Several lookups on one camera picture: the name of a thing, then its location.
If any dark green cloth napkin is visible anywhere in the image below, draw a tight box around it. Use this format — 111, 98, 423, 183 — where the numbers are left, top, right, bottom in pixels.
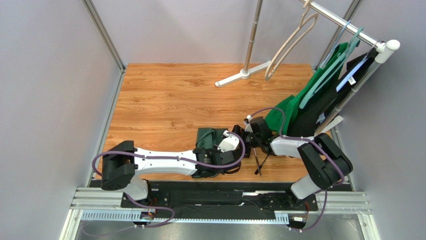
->
191, 127, 240, 179

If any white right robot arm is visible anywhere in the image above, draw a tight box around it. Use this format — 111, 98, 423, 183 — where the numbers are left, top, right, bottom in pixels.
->
232, 117, 353, 200

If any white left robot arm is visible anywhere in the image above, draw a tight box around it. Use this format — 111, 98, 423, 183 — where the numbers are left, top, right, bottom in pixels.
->
96, 131, 246, 201

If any bright green t-shirt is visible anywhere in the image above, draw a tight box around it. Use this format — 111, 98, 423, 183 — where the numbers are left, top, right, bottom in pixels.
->
265, 42, 349, 135

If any silver fork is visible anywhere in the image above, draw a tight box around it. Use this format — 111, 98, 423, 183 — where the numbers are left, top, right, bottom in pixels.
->
254, 154, 270, 175

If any black garment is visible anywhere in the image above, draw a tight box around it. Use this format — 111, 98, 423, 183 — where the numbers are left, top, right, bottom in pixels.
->
286, 50, 378, 137

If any beige clothes hanger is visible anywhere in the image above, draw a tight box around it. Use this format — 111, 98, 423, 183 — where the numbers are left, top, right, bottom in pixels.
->
264, 0, 319, 81

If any teal clothes hanger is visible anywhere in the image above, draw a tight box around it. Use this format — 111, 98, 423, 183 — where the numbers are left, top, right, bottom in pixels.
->
299, 27, 364, 109

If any blue clothes hanger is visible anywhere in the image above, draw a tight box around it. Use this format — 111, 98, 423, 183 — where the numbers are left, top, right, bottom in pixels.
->
318, 20, 351, 69

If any metal rack upright pole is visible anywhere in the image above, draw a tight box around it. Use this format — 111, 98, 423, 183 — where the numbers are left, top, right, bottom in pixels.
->
242, 0, 263, 71

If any metal clothes rack rail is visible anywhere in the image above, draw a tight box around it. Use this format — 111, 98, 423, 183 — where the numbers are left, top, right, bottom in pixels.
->
300, 0, 401, 64

